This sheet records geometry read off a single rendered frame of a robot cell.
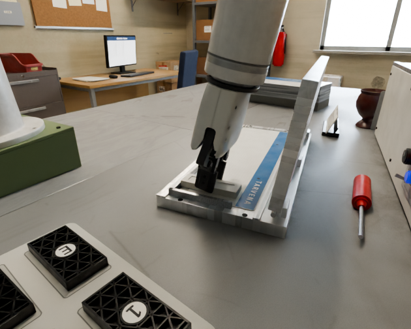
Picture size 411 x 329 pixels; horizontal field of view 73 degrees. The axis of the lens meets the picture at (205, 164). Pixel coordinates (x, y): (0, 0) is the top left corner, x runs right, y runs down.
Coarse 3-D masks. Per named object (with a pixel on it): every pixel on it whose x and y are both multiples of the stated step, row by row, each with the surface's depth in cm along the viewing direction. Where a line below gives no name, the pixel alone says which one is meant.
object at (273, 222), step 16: (256, 128) 78; (272, 128) 78; (304, 144) 67; (304, 160) 58; (272, 176) 51; (160, 192) 46; (288, 192) 46; (176, 208) 45; (192, 208) 43; (208, 208) 42; (224, 208) 42; (240, 208) 42; (256, 208) 42; (288, 208) 42; (240, 224) 41; (256, 224) 40; (272, 224) 39
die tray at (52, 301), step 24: (96, 240) 37; (0, 264) 33; (24, 264) 33; (120, 264) 33; (24, 288) 30; (48, 288) 30; (96, 288) 30; (48, 312) 27; (72, 312) 27; (192, 312) 27
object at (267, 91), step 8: (264, 88) 115; (272, 88) 113; (280, 88) 111; (288, 88) 109; (296, 88) 107; (320, 88) 101; (328, 88) 108; (256, 96) 118; (264, 96) 116; (272, 96) 114; (280, 96) 112; (288, 96) 110; (296, 96) 108; (320, 96) 103; (328, 96) 111; (280, 104) 113; (288, 104) 111; (320, 104) 106
